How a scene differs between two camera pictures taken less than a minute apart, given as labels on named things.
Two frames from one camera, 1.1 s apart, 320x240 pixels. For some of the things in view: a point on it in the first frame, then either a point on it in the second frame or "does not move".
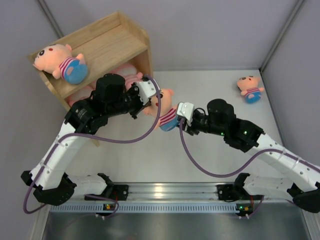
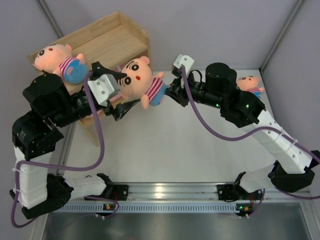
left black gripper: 140,106 → 120,109
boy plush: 249,87 does not move
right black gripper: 191,129 → 177,91
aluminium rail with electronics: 145,207 does not move
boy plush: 167,118 → 140,83
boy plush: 59,60 does not move
